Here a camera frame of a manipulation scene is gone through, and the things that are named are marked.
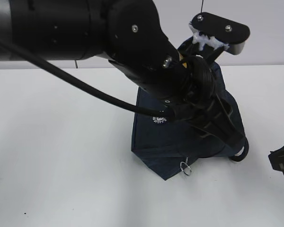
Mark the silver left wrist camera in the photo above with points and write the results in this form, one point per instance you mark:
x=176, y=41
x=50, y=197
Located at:
x=213, y=35

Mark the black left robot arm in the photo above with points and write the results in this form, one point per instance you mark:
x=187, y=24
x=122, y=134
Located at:
x=128, y=34

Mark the dark navy fabric lunch bag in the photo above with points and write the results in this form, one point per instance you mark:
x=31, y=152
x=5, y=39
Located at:
x=167, y=148

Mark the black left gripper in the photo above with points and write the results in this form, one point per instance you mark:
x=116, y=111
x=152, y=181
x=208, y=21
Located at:
x=216, y=122

